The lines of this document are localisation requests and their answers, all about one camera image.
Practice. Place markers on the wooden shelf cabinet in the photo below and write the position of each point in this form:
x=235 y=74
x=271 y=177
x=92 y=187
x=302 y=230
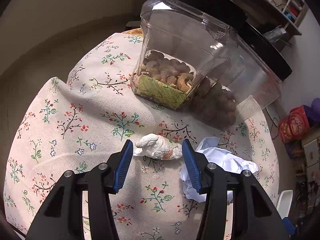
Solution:
x=310 y=147

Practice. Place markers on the cashew jar black lid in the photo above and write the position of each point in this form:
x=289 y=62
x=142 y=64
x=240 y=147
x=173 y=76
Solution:
x=183 y=41

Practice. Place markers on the white trash bin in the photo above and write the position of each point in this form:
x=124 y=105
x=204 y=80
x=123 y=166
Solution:
x=284 y=203

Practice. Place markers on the floral tablecloth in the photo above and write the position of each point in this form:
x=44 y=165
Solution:
x=76 y=124

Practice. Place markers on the silver foil bag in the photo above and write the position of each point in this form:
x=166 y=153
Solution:
x=277 y=34

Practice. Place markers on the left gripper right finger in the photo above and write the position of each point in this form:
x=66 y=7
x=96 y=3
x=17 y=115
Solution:
x=254 y=214

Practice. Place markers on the purple balance ball toy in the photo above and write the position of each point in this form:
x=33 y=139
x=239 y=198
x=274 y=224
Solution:
x=315 y=110

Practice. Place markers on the blue-white paper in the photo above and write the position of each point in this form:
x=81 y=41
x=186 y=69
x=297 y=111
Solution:
x=223 y=158

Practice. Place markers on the small white tissue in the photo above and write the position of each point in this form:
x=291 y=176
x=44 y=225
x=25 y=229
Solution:
x=158 y=147

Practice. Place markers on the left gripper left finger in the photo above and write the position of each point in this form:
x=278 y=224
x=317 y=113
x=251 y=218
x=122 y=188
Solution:
x=60 y=215

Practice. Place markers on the wooden desk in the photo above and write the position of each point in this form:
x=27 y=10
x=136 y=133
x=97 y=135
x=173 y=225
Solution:
x=267 y=15

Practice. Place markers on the dark nut jar black lid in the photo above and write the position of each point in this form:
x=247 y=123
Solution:
x=246 y=79

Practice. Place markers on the red printed bucket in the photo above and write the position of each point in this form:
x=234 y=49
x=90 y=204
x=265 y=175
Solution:
x=295 y=125

